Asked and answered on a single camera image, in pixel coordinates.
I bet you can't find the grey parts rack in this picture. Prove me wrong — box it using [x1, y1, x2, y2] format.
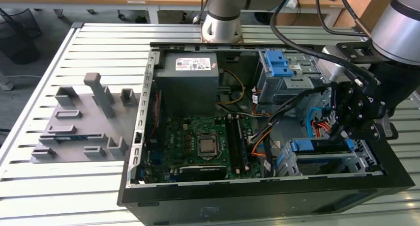
[30, 72, 142, 165]

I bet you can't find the grey metal foot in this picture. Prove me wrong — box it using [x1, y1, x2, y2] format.
[0, 71, 17, 91]

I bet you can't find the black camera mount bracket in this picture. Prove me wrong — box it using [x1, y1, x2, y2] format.
[336, 41, 379, 63]

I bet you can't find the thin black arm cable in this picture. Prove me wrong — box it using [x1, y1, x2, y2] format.
[315, 0, 374, 37]

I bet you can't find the black RAM slot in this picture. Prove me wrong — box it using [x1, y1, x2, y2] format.
[237, 114, 251, 172]
[228, 114, 241, 174]

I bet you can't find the black mesh waste bin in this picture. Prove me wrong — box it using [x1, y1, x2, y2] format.
[0, 7, 43, 65]

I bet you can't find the green motherboard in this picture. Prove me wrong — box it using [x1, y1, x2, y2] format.
[146, 114, 273, 184]

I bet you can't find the blue data wire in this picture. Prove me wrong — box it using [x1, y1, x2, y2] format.
[307, 107, 330, 138]

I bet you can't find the silver CPU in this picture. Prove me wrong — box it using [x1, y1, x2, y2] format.
[199, 138, 217, 154]

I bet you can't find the yellow wire bundle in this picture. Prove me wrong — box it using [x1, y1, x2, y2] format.
[216, 69, 247, 106]

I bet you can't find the RAM stick on rack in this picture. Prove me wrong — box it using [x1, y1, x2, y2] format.
[55, 135, 89, 141]

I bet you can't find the brown wooden cabinet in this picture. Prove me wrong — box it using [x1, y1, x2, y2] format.
[356, 0, 398, 32]

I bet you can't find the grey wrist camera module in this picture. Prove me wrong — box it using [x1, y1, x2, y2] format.
[383, 116, 399, 140]

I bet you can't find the hard disk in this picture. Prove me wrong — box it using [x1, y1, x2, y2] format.
[292, 137, 355, 155]

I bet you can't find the blue plastic drive latch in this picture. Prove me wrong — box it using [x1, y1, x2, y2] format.
[265, 50, 296, 77]

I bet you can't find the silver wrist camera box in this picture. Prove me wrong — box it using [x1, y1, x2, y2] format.
[320, 46, 351, 82]

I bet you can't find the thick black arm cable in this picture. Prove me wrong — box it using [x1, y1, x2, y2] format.
[269, 0, 383, 87]

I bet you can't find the grey metal disk bay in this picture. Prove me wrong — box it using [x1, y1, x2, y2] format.
[276, 137, 378, 176]

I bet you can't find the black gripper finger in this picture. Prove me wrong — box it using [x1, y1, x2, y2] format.
[330, 81, 351, 142]
[343, 88, 386, 142]

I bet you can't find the CPU socket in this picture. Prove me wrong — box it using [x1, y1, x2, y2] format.
[196, 131, 224, 162]

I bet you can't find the thin red wire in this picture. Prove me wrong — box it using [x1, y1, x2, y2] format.
[148, 90, 165, 144]

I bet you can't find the grey metal drive cage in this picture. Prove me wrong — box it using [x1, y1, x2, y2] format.
[256, 49, 332, 111]

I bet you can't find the grey power supply unit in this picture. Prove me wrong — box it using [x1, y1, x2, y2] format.
[154, 52, 220, 116]

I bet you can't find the orange red yellow power wire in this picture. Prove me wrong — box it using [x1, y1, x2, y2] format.
[312, 119, 339, 139]

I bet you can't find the black graphics card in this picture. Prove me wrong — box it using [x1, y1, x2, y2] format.
[178, 165, 228, 182]

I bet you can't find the black PC case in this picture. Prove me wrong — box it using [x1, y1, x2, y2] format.
[117, 42, 415, 226]

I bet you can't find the black cable bundle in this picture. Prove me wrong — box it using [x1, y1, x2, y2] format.
[248, 88, 327, 148]

